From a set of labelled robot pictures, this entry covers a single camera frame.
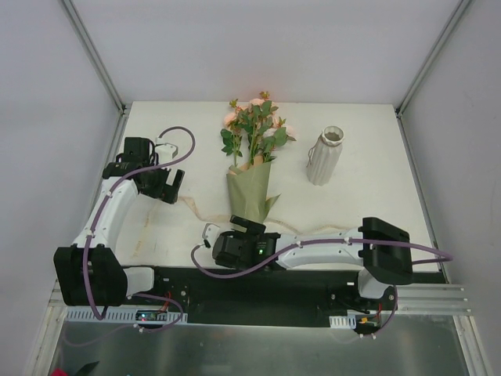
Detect white ribbed vase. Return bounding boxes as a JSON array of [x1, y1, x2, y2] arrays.
[[306, 126, 344, 186]]

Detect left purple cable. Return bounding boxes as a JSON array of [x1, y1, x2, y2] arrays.
[[62, 125, 196, 347]]

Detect right aluminium frame post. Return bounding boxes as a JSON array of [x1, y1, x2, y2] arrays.
[[395, 0, 474, 119]]

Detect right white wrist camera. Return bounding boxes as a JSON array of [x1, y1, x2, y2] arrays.
[[202, 222, 222, 248]]

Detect cream ribbon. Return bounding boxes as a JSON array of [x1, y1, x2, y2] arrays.
[[131, 193, 363, 259]]

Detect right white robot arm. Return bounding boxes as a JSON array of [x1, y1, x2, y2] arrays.
[[204, 216, 413, 309]]

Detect right white cable duct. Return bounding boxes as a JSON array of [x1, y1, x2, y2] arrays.
[[329, 314, 380, 330]]

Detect red object at bottom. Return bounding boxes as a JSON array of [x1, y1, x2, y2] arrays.
[[49, 368, 68, 376]]

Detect white cable duct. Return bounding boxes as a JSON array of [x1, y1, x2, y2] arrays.
[[66, 308, 188, 325], [329, 314, 380, 330]]

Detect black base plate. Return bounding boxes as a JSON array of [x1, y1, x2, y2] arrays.
[[127, 267, 411, 327]]

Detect black object at bottom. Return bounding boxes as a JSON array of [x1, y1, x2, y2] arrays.
[[74, 361, 99, 376]]

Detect left white cable duct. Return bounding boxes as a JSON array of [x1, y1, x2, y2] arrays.
[[66, 308, 188, 325]]

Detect aluminium front rail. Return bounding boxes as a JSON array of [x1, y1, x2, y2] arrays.
[[382, 284, 473, 316]]

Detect pink flowers with green leaves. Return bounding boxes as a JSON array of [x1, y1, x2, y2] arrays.
[[220, 91, 297, 170]]

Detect aluminium frame post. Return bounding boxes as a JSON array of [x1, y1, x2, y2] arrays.
[[59, 0, 127, 114], [395, 0, 474, 119]]

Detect left aluminium frame post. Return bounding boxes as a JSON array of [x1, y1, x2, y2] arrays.
[[59, 0, 127, 114]]

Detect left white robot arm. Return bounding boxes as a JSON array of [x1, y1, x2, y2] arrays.
[[53, 137, 185, 307]]

